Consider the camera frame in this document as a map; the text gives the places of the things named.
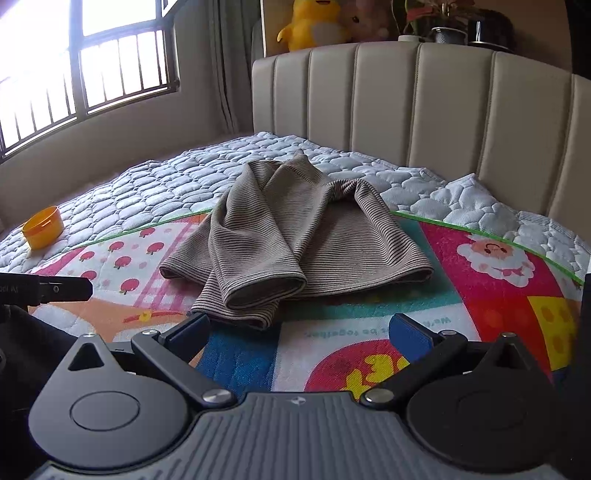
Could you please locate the beige curtain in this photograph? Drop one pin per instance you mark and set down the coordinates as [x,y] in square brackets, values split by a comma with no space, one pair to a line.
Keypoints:
[228,60]

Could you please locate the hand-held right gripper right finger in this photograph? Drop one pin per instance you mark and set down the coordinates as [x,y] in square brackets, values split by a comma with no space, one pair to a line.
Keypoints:
[408,334]

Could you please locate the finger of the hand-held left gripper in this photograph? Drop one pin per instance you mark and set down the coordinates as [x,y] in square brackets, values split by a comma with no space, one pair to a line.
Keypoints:
[67,290]

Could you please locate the barred window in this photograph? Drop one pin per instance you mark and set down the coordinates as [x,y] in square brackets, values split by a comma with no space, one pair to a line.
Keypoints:
[120,60]

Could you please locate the pink plush toy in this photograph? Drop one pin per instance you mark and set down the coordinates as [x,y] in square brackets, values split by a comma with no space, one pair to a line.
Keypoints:
[367,21]

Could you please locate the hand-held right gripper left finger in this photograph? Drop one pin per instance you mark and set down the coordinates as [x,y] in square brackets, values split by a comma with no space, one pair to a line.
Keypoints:
[190,336]

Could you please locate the red leaf potted plant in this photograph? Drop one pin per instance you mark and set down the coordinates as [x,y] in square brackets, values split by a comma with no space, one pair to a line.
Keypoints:
[445,27]

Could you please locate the dark object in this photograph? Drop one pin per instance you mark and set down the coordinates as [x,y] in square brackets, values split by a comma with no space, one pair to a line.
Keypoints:
[584,318]

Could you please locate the yellow duck plush toy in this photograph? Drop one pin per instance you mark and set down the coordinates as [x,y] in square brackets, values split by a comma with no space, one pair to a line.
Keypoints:
[314,23]

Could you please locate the beige padded bed headboard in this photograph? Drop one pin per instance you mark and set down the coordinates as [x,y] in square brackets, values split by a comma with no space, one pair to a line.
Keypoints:
[452,101]

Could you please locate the small white pot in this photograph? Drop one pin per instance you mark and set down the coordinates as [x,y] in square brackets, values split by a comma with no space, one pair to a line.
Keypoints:
[408,38]

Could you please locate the brown striped knit garment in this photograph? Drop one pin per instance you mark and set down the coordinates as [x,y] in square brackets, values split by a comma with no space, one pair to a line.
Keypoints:
[295,240]

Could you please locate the black glossy vase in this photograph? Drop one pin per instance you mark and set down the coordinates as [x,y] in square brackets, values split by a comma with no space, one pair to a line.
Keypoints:
[488,27]

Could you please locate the colourful cartoon printed blanket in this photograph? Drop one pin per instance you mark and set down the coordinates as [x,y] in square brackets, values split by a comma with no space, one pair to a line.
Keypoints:
[485,300]

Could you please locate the grey quilted mattress pad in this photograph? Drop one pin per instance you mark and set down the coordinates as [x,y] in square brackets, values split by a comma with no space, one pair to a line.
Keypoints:
[184,175]

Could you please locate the yellow plastic cup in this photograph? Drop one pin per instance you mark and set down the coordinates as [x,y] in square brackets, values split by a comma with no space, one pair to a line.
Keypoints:
[42,228]

